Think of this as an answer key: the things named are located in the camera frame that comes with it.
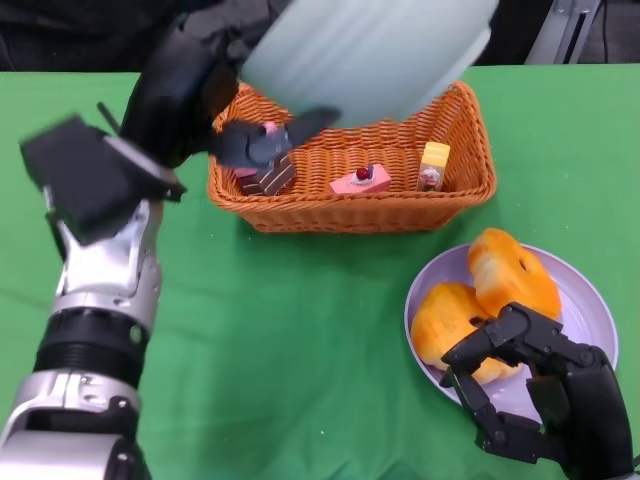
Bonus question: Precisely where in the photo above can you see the pink brown striped cake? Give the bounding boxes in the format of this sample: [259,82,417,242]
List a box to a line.
[234,122,297,197]

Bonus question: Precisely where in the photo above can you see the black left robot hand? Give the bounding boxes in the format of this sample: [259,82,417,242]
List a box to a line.
[119,9,344,170]

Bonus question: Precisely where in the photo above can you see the grey metal frame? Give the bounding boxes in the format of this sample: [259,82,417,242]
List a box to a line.
[524,0,601,65]

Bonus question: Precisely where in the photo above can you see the grey round bowl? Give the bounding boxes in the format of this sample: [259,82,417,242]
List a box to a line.
[239,0,501,129]

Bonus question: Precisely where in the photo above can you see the pink layered cake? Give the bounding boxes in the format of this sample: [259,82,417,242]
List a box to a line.
[328,163,391,196]

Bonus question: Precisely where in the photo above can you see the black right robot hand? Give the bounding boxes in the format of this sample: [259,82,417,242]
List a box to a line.
[439,301,634,480]

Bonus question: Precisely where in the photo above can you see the lavender round plate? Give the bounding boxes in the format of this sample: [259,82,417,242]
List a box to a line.
[403,243,620,421]

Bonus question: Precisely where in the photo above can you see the yellow cake slice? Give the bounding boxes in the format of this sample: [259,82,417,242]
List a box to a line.
[416,141,451,193]

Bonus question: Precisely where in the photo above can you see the orange donut bread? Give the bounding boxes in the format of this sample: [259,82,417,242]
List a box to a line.
[410,282,524,385]

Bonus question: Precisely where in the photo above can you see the plump orange croissant bread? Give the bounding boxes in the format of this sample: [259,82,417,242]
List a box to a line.
[467,228,562,321]

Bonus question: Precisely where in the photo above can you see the orange wicker basket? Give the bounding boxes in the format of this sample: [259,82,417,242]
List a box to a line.
[207,79,499,235]

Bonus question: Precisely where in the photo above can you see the green tablecloth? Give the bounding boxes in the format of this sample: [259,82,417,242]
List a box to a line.
[0,64,640,480]

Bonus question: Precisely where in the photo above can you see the black backdrop cloth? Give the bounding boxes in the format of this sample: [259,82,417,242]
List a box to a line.
[0,0,551,74]

